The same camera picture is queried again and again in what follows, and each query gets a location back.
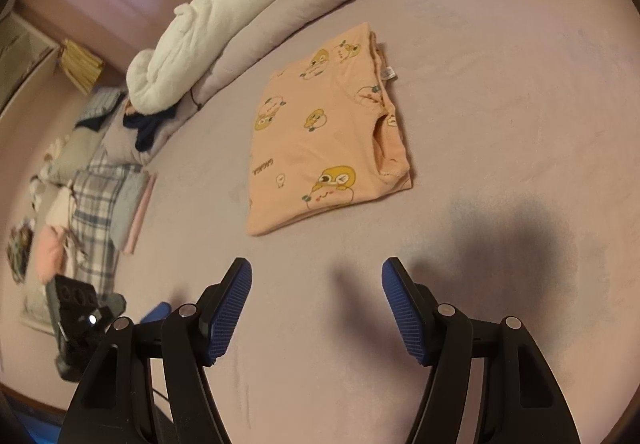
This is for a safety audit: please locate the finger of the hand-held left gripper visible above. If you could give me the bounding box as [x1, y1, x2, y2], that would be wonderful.
[140, 302, 172, 325]

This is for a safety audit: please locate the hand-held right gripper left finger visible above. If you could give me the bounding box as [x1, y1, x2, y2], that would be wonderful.
[59, 258, 253, 444]

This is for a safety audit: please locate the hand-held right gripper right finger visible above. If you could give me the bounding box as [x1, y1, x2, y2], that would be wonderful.
[381, 256, 583, 444]

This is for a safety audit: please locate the peach cartoon print pajama top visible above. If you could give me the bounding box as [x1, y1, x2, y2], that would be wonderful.
[245, 22, 414, 237]

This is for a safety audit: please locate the pink garment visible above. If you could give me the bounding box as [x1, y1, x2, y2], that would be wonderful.
[36, 223, 67, 285]

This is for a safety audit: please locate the pink folded cloth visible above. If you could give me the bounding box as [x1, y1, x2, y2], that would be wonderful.
[122, 173, 159, 255]

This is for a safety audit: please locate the blue-grey folded cloth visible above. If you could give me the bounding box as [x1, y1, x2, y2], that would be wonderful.
[111, 170, 152, 251]

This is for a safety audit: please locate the plaid cloth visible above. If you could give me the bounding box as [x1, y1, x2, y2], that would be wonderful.
[69, 148, 147, 305]

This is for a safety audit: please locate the white cloth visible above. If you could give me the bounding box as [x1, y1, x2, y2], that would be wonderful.
[46, 185, 77, 231]

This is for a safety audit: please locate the grey-green pillow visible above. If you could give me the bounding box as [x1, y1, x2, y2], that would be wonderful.
[46, 128, 102, 185]

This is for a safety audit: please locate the navy garment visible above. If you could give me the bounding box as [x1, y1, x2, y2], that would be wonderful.
[122, 104, 179, 153]

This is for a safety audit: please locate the lilac bed sheet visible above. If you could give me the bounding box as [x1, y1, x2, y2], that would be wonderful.
[0, 0, 640, 444]

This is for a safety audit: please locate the dark plaid pillow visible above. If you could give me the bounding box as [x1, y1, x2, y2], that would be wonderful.
[75, 88, 127, 128]

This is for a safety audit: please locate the yellow fringed object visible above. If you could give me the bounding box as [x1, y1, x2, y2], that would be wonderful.
[56, 38, 104, 95]

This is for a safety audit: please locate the white fluffy blanket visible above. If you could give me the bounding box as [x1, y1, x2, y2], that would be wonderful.
[126, 0, 287, 115]

